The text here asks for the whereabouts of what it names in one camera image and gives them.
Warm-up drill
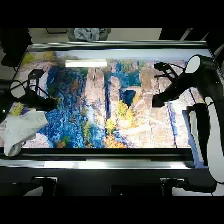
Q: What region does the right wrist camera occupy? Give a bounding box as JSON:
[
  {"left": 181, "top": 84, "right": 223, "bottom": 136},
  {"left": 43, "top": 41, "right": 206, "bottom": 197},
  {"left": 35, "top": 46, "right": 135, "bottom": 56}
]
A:
[{"left": 153, "top": 61, "right": 178, "bottom": 81}]

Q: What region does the heap of clothes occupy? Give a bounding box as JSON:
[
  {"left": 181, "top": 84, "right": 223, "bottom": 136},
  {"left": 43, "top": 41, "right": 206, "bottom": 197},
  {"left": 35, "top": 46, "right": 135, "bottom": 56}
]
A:
[{"left": 67, "top": 27, "right": 112, "bottom": 42}]

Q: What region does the silver frame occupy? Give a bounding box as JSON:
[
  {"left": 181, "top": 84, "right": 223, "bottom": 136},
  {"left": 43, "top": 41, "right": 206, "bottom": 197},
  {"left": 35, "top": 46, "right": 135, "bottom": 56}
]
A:
[{"left": 0, "top": 40, "right": 214, "bottom": 197}]

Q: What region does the white garment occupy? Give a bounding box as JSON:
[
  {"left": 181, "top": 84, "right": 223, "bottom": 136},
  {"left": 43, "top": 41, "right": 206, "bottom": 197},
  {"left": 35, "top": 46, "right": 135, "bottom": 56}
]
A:
[{"left": 1, "top": 110, "right": 50, "bottom": 158}]

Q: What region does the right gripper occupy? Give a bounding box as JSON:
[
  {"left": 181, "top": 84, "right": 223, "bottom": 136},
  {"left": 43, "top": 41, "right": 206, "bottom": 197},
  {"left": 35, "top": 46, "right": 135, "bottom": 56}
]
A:
[{"left": 151, "top": 89, "right": 175, "bottom": 109}]

